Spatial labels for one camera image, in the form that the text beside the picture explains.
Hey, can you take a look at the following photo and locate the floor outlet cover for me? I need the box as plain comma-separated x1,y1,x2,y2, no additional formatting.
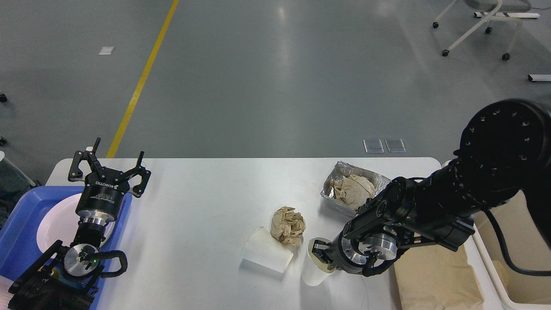
384,139,407,153
363,139,385,154

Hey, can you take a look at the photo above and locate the white paper cup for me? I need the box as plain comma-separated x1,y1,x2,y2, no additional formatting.
241,227,294,273
301,237,336,286

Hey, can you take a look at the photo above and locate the crumpled aluminium foil tray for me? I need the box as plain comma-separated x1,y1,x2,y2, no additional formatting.
320,161,391,217

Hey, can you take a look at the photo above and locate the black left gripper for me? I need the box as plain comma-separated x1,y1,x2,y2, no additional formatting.
67,138,151,226

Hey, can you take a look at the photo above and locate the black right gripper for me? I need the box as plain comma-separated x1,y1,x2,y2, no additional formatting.
311,231,398,273

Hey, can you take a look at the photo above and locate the white office chair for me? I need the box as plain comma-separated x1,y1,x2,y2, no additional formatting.
441,0,532,61

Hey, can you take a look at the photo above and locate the beige plastic bin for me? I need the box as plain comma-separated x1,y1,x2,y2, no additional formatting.
464,192,550,310

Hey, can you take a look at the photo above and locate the pink object tray corner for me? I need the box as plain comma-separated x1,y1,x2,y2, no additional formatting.
0,276,14,310

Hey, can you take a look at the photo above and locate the light green plate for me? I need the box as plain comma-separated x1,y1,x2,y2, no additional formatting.
100,221,116,247

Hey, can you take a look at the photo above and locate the person's jeans leg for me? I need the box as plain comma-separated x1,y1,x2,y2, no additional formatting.
0,151,42,228

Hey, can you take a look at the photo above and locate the crumpled paper in foil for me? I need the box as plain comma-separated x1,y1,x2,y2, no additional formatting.
329,174,377,211

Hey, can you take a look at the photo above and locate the pink plate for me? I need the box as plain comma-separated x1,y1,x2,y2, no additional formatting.
36,192,116,254

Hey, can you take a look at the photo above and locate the floor outlet cover right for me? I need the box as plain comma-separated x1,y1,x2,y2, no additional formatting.
384,139,407,153

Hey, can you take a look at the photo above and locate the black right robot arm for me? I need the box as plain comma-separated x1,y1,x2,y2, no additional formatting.
309,99,551,277

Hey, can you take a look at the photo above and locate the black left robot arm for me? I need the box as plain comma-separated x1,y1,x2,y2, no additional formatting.
7,138,151,310

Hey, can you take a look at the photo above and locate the white furniture leg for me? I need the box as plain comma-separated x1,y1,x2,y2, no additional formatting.
527,74,551,83

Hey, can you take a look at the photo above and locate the brown paper bag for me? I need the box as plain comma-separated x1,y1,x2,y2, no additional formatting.
393,245,484,310

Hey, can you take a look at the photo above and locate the blue plastic tray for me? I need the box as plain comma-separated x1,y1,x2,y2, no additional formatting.
0,186,133,310

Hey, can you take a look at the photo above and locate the floor outlet cover left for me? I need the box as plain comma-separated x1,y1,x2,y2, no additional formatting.
363,139,385,154

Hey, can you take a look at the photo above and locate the crumpled brown paper ball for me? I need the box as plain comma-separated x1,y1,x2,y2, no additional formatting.
269,206,306,246

